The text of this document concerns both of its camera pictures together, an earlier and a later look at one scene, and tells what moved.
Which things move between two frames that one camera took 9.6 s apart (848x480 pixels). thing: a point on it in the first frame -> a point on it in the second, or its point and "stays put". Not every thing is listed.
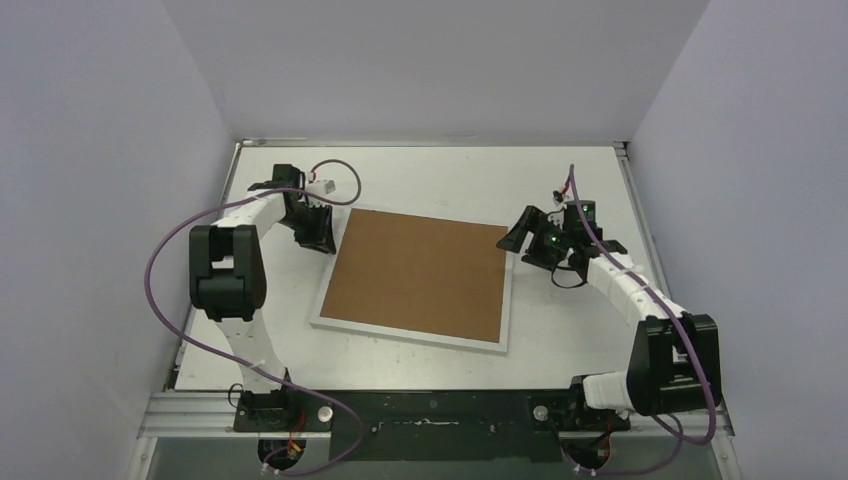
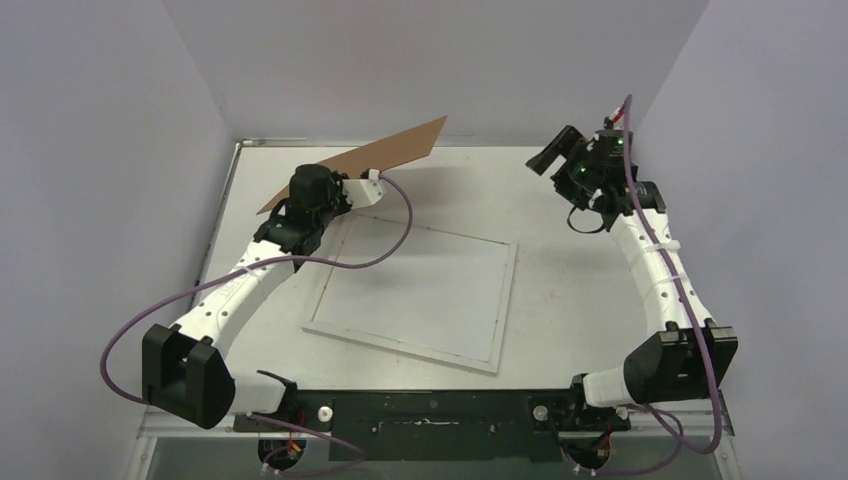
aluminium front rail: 677,415 stays put
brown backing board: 420,273 -> 400,149
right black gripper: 534,234 -> 573,168
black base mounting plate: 426,426 stays put
